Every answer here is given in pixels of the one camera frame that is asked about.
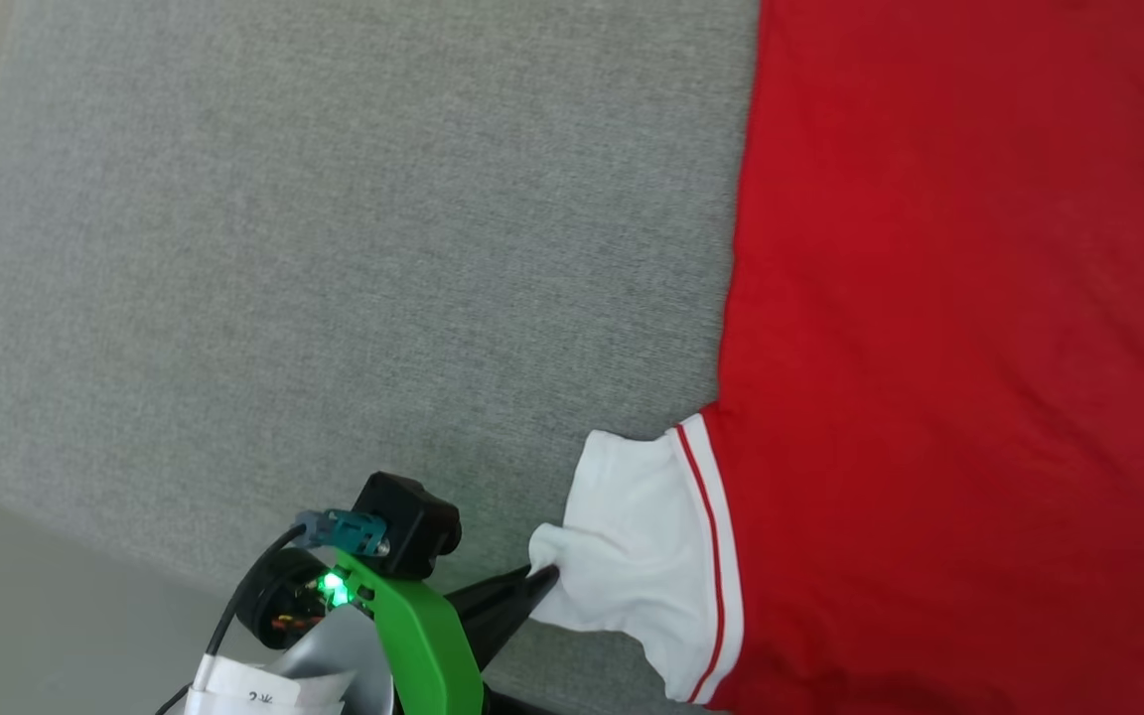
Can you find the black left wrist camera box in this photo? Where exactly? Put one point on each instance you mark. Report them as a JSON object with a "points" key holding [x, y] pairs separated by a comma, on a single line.
{"points": [[413, 521]]}

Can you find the red and white shirt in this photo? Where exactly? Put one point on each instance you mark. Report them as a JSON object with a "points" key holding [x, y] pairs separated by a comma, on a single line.
{"points": [[929, 348]]}

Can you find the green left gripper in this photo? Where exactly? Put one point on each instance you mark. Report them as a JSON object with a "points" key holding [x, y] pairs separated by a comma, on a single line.
{"points": [[423, 645]]}

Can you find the grey fabric sofa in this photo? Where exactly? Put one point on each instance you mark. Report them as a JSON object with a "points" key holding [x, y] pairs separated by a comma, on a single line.
{"points": [[334, 248]]}

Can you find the white paper label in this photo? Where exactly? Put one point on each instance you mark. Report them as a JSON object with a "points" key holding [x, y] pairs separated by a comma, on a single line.
{"points": [[264, 690]]}

